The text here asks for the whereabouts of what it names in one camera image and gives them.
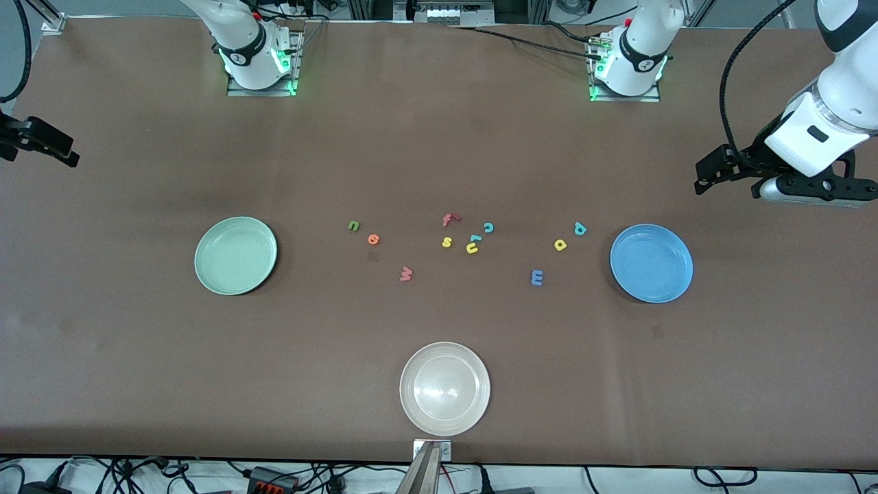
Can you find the teal letter p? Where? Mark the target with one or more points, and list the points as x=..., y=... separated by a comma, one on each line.
x=579, y=228

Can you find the red letter f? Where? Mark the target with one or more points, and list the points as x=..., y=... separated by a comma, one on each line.
x=448, y=220

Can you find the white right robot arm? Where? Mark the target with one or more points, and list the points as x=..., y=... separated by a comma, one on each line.
x=243, y=41

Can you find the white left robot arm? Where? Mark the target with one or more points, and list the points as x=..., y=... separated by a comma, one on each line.
x=641, y=48

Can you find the black power strip red switches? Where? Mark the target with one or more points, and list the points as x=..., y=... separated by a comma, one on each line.
x=271, y=479

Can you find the red letter w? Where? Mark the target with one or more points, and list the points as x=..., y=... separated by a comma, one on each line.
x=406, y=274

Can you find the blue plate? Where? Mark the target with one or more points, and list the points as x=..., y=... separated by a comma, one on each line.
x=651, y=263

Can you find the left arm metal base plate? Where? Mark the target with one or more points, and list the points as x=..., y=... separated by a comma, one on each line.
x=617, y=98

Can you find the silver post mounting plate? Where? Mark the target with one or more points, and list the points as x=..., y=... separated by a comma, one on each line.
x=446, y=451

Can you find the aluminium corner bracket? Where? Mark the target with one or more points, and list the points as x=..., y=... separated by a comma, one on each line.
x=53, y=24

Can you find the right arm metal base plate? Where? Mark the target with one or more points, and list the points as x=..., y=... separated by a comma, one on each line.
x=236, y=92

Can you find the green plate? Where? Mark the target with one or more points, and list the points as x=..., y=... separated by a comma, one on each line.
x=235, y=256

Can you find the blue letter m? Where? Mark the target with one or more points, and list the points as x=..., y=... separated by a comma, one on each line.
x=537, y=277

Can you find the metal camera post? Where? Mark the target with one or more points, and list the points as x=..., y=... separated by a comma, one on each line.
x=420, y=477

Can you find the white plate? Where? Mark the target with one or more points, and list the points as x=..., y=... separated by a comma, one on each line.
x=445, y=389

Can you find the metal frame with white connector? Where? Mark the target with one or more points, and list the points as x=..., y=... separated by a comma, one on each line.
x=442, y=14

